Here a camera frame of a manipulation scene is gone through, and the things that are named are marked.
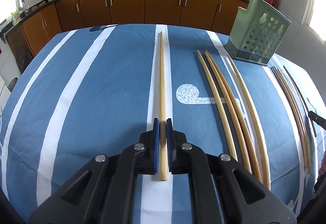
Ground dark brown chopstick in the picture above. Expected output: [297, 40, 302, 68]
[283, 66, 317, 138]

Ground light wooden chopstick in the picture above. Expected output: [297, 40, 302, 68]
[228, 55, 271, 190]
[196, 50, 238, 161]
[204, 51, 253, 175]
[159, 31, 169, 181]
[204, 51, 262, 183]

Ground brown wooden chopstick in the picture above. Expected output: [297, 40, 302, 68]
[272, 65, 313, 174]
[271, 67, 309, 169]

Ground brown lower kitchen cabinets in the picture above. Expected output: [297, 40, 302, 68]
[1, 0, 248, 72]

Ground person's right hand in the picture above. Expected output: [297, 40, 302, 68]
[318, 151, 326, 175]

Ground blue white striped tablecloth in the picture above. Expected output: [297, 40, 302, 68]
[1, 24, 325, 223]

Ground green perforated utensil holder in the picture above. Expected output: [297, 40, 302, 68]
[225, 0, 291, 66]

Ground yellow detergent bottle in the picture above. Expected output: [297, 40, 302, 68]
[11, 9, 21, 26]

